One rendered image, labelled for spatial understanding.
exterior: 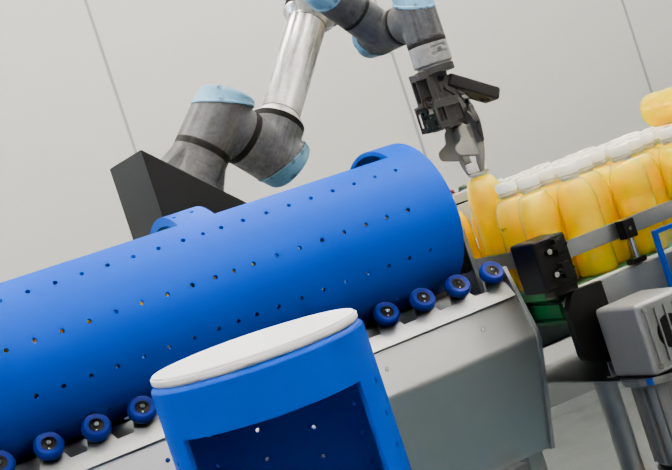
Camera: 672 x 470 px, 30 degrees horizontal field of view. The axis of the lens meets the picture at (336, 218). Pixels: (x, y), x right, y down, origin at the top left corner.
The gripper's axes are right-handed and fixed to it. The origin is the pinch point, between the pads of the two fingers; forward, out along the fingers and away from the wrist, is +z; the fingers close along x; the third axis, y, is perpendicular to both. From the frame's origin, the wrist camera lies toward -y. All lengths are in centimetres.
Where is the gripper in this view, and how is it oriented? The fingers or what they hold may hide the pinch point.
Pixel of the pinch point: (476, 165)
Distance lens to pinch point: 238.6
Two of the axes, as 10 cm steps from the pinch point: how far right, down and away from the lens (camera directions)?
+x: 4.4, -1.2, -8.9
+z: 3.1, 9.5, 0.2
